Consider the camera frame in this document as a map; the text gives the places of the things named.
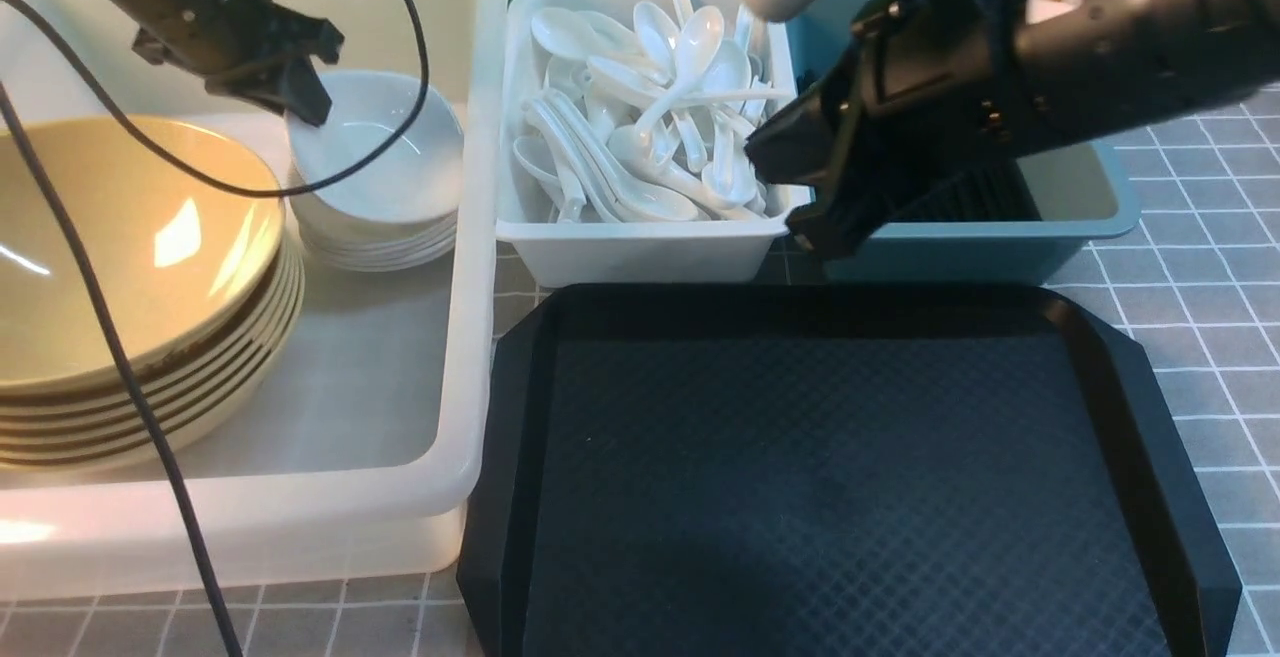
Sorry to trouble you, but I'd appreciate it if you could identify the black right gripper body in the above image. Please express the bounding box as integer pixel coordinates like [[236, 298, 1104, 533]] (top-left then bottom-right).
[[746, 0, 1021, 260]]

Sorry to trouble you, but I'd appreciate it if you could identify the pile of white spoons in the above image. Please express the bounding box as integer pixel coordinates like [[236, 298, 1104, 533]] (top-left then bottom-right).
[[509, 0, 795, 224]]

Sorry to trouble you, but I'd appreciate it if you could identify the white sauce dish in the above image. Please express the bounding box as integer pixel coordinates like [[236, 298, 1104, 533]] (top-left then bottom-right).
[[285, 70, 465, 227]]

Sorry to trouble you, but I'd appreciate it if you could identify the tan noodle bowl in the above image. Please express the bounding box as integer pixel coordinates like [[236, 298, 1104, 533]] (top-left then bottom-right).
[[1, 117, 284, 394]]

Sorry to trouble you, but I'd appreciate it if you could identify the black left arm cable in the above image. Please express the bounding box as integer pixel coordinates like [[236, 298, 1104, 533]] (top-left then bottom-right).
[[0, 0, 431, 657]]

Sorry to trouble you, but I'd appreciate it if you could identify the white spoon bin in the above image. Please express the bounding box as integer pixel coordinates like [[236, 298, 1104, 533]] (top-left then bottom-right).
[[495, 0, 813, 288]]

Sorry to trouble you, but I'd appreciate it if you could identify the large white plastic bin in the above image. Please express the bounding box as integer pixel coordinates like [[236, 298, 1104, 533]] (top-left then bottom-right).
[[1, 0, 508, 601]]

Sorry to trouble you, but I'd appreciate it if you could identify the black plastic serving tray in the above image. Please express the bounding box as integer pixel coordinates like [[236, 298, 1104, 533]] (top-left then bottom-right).
[[456, 284, 1242, 656]]

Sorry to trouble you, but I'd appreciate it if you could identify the bottom stacked tan bowl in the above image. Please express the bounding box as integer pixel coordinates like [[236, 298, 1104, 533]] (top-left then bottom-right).
[[0, 297, 305, 473]]

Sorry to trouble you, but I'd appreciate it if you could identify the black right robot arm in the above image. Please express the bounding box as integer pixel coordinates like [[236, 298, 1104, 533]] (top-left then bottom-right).
[[745, 0, 1279, 259]]

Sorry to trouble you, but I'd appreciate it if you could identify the pile of black chopsticks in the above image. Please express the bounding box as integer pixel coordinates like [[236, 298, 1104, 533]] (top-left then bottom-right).
[[897, 161, 1041, 223]]

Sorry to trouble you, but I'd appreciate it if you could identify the teal chopstick bin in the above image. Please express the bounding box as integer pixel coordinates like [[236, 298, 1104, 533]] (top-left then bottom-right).
[[785, 0, 1140, 284]]

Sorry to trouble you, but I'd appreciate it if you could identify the white ceramic soup spoon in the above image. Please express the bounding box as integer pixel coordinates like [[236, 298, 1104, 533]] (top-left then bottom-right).
[[634, 5, 724, 140]]

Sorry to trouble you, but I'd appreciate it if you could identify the stack of white sauce dishes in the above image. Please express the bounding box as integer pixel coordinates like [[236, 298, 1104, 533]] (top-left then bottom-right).
[[289, 197, 457, 273]]

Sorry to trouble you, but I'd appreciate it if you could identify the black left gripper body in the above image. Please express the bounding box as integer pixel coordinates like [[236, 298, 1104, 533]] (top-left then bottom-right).
[[109, 0, 346, 78]]

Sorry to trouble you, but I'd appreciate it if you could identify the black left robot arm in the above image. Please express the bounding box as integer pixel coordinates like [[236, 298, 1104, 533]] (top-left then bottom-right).
[[108, 0, 344, 78]]

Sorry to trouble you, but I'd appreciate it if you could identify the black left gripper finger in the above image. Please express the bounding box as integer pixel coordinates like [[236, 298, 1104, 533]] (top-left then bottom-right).
[[205, 58, 332, 127]]

